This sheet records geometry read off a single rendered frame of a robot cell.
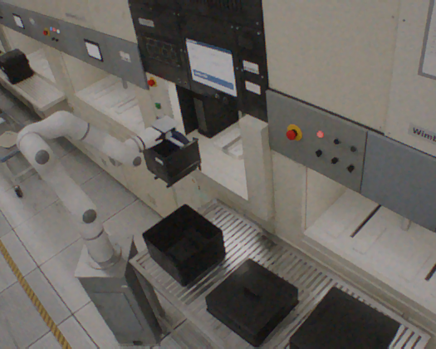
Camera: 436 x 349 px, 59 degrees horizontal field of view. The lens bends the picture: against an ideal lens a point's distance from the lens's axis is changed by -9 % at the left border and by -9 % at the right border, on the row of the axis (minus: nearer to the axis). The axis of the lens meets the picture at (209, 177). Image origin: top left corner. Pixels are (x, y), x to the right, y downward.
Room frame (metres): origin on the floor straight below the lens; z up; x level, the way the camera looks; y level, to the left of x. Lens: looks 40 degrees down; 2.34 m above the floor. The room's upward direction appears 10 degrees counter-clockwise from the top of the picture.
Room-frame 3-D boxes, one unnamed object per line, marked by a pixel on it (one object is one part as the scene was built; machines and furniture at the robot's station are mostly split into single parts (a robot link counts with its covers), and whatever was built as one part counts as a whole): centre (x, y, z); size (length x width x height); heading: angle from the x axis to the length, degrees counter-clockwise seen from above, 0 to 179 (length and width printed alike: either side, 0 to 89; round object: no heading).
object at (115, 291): (1.42, 0.61, 0.38); 0.28 x 0.28 x 0.76; 81
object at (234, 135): (1.99, -0.20, 0.89); 0.22 x 0.21 x 0.04; 126
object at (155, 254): (1.32, 0.18, 0.85); 0.28 x 0.28 x 0.17; 35
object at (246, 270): (0.97, -0.08, 0.83); 0.29 x 0.29 x 0.13; 38
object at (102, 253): (1.42, 0.61, 0.85); 0.19 x 0.19 x 0.18
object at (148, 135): (1.66, 0.26, 1.25); 0.11 x 0.10 x 0.07; 126
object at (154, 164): (1.72, 0.17, 1.11); 0.24 x 0.20 x 0.32; 36
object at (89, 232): (1.45, 0.63, 1.07); 0.19 x 0.12 x 0.24; 34
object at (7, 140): (3.34, 1.85, 0.47); 0.31 x 0.23 x 0.02; 57
